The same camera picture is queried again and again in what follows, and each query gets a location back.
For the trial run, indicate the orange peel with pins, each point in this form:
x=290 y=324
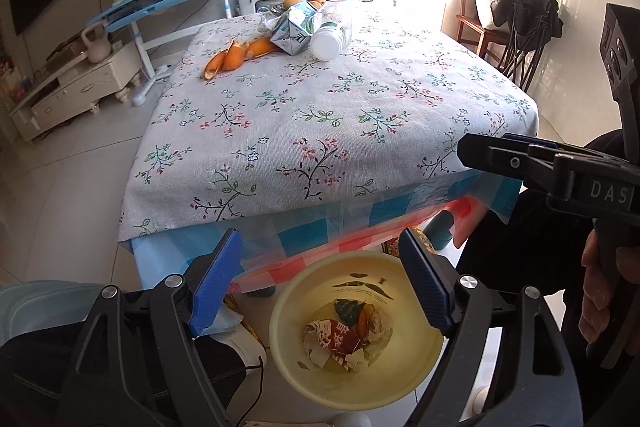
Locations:
x=260 y=47
x=365 y=317
x=215 y=64
x=234 y=56

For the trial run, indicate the green white drink carton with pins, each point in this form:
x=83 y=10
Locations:
x=295 y=32

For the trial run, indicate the cream television stand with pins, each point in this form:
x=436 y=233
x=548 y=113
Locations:
x=75 y=92

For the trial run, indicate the brown box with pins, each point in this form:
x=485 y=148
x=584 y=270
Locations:
x=67 y=52

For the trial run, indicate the person's right hand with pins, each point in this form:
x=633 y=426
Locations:
x=597 y=302

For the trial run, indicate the black folding chair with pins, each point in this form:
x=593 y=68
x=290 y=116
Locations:
x=530 y=12

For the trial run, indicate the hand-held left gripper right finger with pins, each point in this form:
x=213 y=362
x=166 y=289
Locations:
x=425 y=282

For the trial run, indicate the person's black clothing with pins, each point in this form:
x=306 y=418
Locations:
x=525 y=247

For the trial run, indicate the dark green packet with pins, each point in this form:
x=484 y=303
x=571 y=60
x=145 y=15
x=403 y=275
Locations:
x=347 y=311

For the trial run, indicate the red white paper bag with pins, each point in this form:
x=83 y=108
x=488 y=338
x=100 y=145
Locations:
x=322 y=331

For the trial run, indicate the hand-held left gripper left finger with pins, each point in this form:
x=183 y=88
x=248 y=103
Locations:
x=217 y=282

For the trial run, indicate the white plastic bag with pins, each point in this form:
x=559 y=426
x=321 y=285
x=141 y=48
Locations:
x=267 y=24

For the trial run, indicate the pink kettlebell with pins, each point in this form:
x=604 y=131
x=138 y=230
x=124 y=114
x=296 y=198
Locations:
x=97 y=49

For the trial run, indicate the white paper wrapper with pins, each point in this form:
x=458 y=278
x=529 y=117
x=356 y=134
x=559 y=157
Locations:
x=317 y=357

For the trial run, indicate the yellow plastic bin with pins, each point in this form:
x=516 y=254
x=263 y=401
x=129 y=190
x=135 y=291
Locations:
x=300 y=307

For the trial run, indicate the dark brown fruit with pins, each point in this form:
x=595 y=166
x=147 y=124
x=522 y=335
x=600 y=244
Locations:
x=316 y=1

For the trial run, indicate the floral tablecloth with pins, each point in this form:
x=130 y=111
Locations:
x=325 y=117

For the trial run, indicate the yellow mango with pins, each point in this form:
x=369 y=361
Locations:
x=292 y=2

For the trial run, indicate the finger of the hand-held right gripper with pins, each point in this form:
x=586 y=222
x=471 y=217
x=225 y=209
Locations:
x=500 y=162
x=530 y=139

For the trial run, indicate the clear plastic bottle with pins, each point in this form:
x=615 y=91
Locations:
x=327 y=42

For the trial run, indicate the light blue plastic container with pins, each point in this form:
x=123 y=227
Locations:
x=40 y=307

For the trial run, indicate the wooden chair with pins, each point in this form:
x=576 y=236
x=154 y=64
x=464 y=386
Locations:
x=470 y=29

